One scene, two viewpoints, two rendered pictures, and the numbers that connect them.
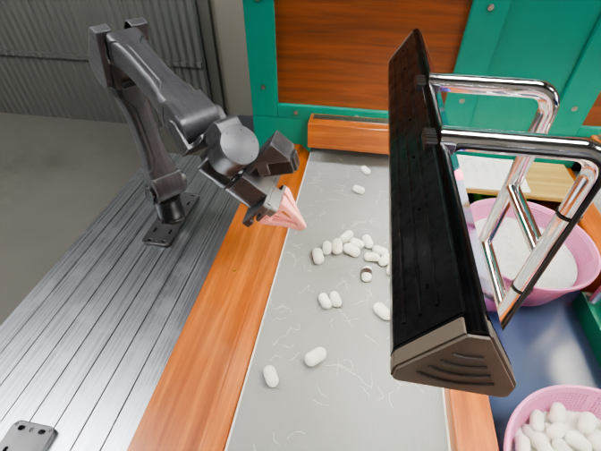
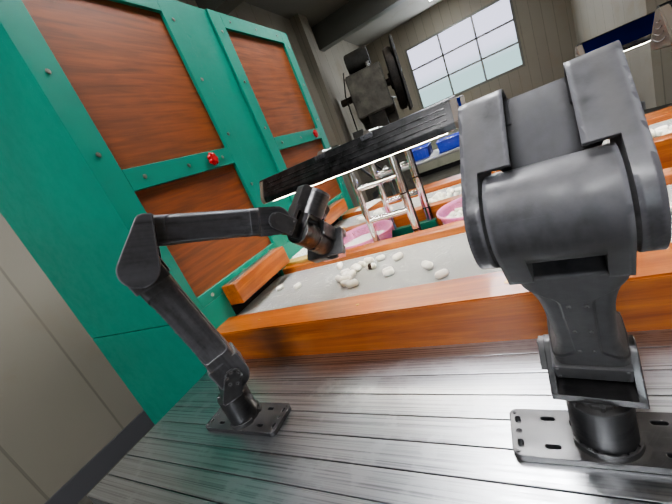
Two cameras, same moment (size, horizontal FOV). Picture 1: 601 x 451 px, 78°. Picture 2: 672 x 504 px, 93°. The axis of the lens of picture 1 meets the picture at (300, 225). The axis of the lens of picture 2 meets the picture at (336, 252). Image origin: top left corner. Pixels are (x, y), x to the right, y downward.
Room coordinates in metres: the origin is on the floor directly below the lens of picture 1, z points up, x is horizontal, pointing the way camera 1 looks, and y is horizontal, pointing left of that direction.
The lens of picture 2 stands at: (0.22, 0.76, 1.10)
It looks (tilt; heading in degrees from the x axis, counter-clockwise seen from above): 16 degrees down; 290
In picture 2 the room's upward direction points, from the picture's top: 23 degrees counter-clockwise
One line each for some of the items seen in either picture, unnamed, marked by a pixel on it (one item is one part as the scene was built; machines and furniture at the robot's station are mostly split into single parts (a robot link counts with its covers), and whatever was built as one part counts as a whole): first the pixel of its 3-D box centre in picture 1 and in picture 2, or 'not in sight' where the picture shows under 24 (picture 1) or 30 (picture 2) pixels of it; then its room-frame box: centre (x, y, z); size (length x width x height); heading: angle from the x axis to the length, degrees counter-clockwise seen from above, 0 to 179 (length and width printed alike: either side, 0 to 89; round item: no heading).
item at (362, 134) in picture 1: (366, 134); (259, 272); (0.86, -0.17, 0.83); 0.30 x 0.06 x 0.07; 80
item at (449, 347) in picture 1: (425, 130); (345, 157); (0.42, -0.16, 1.08); 0.62 x 0.08 x 0.07; 170
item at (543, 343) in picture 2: not in sight; (587, 366); (0.12, 0.42, 0.77); 0.09 x 0.06 x 0.06; 162
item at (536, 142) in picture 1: (452, 242); (376, 206); (0.40, -0.23, 0.90); 0.20 x 0.19 x 0.45; 170
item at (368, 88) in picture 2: not in sight; (383, 123); (0.68, -5.06, 1.24); 1.28 x 1.14 x 2.49; 80
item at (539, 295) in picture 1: (516, 253); (365, 243); (0.54, -0.46, 0.72); 0.27 x 0.27 x 0.10
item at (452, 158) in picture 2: not in sight; (428, 148); (0.09, -7.09, 0.41); 2.16 x 1.76 x 0.81; 80
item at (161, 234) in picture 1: (169, 207); (239, 405); (0.71, 0.33, 0.71); 0.20 x 0.07 x 0.08; 170
